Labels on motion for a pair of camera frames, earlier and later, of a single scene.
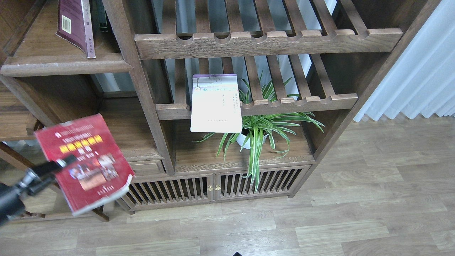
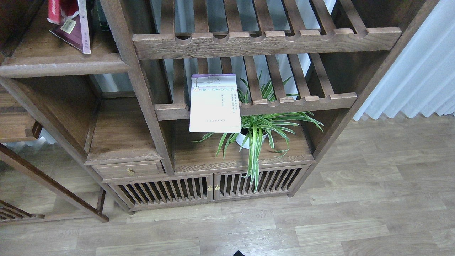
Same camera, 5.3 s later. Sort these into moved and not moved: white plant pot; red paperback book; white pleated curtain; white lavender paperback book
Moved: red paperback book
Not moved: white plant pot; white lavender paperback book; white pleated curtain
